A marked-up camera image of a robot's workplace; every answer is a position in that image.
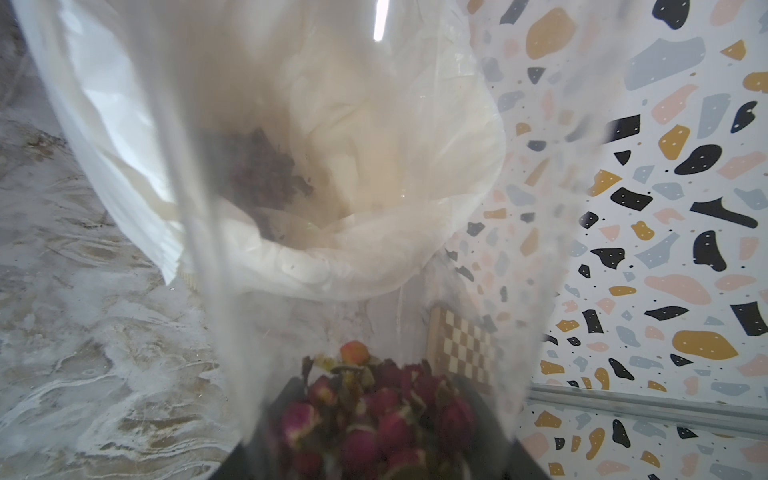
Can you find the white plastic bin liner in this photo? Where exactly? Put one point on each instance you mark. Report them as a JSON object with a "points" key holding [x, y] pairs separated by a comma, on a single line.
{"points": [[342, 145]]}

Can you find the wooden chessboard box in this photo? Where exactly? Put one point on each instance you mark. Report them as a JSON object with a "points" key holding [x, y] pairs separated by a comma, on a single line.
{"points": [[457, 347]]}

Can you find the dried flower tea pile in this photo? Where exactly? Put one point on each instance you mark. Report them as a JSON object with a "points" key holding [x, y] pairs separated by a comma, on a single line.
{"points": [[254, 176]]}

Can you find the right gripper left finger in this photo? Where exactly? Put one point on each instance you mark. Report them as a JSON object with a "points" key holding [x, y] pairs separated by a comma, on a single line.
{"points": [[237, 466]]}

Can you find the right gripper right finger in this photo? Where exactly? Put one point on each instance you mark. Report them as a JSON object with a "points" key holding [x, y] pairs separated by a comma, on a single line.
{"points": [[522, 466]]}

